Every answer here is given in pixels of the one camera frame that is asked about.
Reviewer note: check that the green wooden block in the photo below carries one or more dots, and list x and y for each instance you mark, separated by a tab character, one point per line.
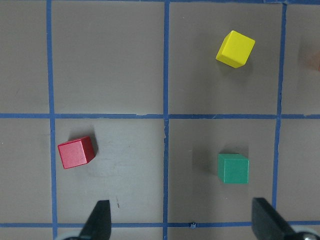
233	168

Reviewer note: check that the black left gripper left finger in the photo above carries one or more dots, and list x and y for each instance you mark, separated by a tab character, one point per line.
99	224

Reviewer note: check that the yellow wooden block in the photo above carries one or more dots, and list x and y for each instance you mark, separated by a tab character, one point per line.
235	49

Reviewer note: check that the orange wooden block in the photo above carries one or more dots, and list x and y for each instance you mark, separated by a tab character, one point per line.
312	61

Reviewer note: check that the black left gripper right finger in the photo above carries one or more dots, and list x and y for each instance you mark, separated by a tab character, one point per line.
267	223

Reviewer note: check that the red wooden block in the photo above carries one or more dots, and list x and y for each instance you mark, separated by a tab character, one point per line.
76	152

